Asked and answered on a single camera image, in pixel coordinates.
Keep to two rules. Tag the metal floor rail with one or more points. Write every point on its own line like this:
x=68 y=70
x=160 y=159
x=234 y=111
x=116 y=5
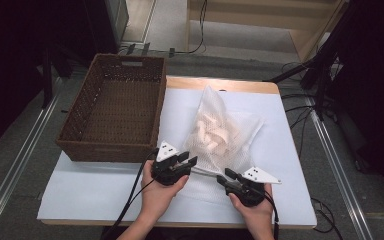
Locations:
x=340 y=166
x=16 y=156

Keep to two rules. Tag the black plug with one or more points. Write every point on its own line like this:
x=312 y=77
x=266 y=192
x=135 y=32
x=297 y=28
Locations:
x=146 y=48
x=130 y=49
x=172 y=52

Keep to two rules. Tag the person's right hand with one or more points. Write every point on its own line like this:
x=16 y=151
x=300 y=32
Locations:
x=258 y=211

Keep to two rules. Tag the black stand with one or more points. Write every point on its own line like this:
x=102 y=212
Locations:
x=320 y=56
x=47 y=76

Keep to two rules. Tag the beige garment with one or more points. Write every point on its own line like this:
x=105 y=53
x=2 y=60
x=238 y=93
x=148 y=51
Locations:
x=213 y=133

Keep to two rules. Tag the person's left hand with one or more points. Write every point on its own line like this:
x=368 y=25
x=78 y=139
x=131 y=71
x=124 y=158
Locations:
x=156 y=196

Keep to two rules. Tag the dark cabinet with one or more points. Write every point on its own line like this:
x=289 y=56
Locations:
x=108 y=23

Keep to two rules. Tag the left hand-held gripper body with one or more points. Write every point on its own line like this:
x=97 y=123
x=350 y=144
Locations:
x=168 y=171

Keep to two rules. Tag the brown wicker basket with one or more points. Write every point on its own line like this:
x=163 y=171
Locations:
x=120 y=110

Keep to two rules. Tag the white mesh laundry bag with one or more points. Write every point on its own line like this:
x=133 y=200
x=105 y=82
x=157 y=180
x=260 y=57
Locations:
x=223 y=133

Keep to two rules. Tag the wooden platform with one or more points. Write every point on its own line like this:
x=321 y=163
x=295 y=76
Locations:
x=246 y=30

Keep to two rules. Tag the black curtain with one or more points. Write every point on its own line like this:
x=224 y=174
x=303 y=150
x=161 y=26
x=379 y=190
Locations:
x=13 y=66
x=376 y=83

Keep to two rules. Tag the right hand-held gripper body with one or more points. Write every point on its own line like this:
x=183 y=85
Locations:
x=250 y=191

